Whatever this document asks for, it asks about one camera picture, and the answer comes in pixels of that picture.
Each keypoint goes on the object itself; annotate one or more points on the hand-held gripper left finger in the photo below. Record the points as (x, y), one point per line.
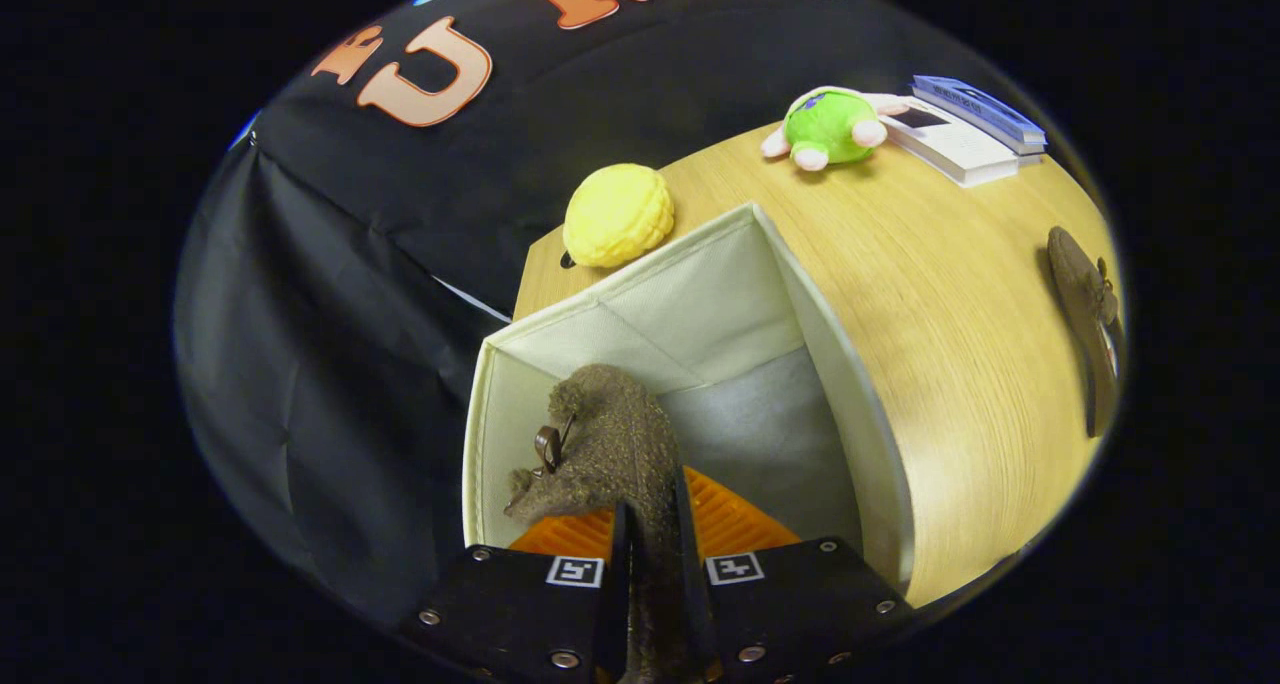
(615, 614)

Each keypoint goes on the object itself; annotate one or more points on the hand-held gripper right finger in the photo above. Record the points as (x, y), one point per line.
(695, 584)

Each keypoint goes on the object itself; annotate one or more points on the brown fuzzy bow shoe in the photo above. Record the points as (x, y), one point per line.
(610, 434)
(1080, 284)

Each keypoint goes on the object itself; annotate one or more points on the grey fabric storage box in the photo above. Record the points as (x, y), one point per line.
(720, 304)

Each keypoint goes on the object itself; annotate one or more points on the yellow bread-shaped toy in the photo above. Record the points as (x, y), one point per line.
(618, 214)

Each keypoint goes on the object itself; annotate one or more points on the black backdrop cloth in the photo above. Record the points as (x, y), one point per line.
(330, 314)

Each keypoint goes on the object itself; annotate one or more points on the green plush toy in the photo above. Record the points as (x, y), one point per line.
(830, 124)

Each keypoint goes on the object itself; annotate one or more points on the white book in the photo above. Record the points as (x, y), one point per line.
(950, 144)

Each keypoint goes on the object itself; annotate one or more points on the blue book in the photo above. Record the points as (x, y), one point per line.
(985, 109)

